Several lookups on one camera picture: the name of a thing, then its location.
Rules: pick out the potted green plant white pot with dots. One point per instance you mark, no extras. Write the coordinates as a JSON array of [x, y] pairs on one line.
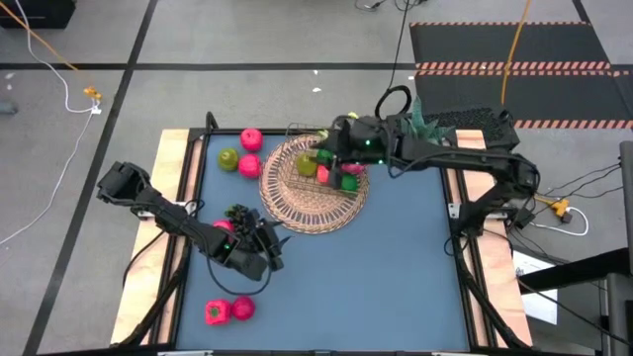
[[418, 118]]

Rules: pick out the black box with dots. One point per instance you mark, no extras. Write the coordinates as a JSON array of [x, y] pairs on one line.
[[37, 12]]

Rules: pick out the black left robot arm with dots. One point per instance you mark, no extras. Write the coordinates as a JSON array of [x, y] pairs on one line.
[[168, 216]]

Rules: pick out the yellow power adapter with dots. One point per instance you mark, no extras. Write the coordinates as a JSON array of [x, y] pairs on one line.
[[559, 205]]

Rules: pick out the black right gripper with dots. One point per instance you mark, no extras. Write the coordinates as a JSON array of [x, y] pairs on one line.
[[348, 143]]

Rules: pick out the white paper sheet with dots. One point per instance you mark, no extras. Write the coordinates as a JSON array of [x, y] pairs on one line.
[[541, 306]]

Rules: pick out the small red fruit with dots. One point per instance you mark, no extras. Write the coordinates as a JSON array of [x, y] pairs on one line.
[[322, 174]]

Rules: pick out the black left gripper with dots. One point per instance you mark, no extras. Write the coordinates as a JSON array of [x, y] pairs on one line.
[[264, 242]]

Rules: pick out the red bell pepper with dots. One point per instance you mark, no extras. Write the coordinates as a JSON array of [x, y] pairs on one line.
[[217, 312]]

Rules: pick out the grey post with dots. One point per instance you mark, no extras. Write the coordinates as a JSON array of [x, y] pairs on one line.
[[627, 198]]

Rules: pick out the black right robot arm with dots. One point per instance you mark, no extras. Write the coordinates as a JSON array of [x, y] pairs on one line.
[[470, 158]]

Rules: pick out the blue table mat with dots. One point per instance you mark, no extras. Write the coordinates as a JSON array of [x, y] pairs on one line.
[[346, 277]]

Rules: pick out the black mesh computer case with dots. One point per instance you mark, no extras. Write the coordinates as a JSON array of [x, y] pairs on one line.
[[475, 118]]

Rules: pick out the black desk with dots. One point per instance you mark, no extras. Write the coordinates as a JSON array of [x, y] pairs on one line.
[[569, 273]]

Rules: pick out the woven wicker basket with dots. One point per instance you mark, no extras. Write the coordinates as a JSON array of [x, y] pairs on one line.
[[297, 207]]

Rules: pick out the black striped-edge floor mat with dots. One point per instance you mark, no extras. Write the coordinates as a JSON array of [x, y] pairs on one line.
[[509, 44], [544, 94]]

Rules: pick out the dark green round fruit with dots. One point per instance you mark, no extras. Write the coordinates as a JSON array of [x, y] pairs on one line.
[[324, 156], [349, 183]]

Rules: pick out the black table frame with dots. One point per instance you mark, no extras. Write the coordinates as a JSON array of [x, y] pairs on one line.
[[222, 131]]

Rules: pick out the plywood side board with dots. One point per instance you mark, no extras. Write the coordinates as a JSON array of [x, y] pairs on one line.
[[502, 277], [133, 296]]

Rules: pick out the pink dragon fruit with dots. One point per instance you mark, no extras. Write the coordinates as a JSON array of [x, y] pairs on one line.
[[353, 168]]

